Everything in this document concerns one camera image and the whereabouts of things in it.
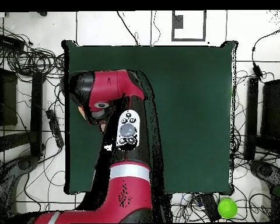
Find grey stand base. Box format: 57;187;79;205
248;159;280;187
0;155;40;222

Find black metal frame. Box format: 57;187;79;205
244;76;280;162
0;53;46;159

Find tan terry towel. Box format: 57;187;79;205
78;106;88;120

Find black power adapter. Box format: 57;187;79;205
251;65;263;79

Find black flat box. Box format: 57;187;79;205
0;33;26;53

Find bright green ball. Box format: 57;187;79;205
217;198;238;219

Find dark green table cloth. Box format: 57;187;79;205
61;39;239;195

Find black power strip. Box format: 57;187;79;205
45;109;65;148

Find grey square floor frame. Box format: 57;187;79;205
171;10;207;42

